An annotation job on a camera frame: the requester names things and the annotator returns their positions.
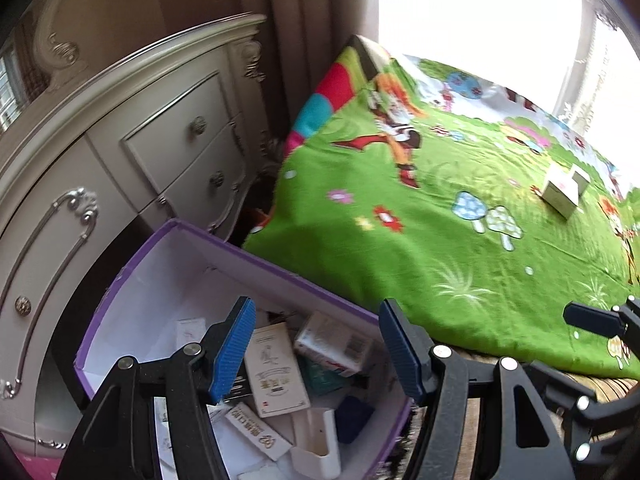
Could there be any white box with green print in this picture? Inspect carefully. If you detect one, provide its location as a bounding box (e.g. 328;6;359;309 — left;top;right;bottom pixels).
244;322;310;418

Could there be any long white red-text box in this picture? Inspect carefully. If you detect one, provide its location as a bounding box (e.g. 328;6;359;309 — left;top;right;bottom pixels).
224;402;293;462

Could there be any teal rectangular box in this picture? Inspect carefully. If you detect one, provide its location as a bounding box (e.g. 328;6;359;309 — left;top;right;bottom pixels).
300;358;348;396

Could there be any white plastic case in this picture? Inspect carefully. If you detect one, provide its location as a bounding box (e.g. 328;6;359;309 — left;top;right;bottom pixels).
290;408;342;480

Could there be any white tall box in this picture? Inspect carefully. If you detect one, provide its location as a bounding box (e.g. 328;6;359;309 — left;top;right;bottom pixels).
540;164;591;220

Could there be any white barcode label box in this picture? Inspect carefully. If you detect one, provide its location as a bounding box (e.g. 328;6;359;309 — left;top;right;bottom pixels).
293;312;373;377

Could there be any dark blue small box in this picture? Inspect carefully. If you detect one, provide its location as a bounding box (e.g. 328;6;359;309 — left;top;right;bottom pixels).
334;396;374;444

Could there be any striped sofa cushion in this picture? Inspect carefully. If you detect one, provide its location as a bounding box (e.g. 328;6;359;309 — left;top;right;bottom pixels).
392;346;639;479

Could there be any purple storage box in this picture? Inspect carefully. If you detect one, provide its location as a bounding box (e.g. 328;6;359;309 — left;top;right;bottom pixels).
74;220;410;479

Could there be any white lace curtain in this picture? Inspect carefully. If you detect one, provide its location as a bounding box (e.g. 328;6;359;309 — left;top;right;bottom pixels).
549;4;640;172

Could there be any cream ornate dresser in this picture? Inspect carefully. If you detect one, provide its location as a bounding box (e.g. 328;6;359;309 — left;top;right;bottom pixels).
1;13;268;457

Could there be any colourful cartoon print cloth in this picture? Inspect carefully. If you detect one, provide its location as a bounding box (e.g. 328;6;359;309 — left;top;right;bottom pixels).
244;37;639;378

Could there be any left brown curtain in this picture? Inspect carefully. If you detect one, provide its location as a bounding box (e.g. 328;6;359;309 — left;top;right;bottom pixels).
240;0;378;162

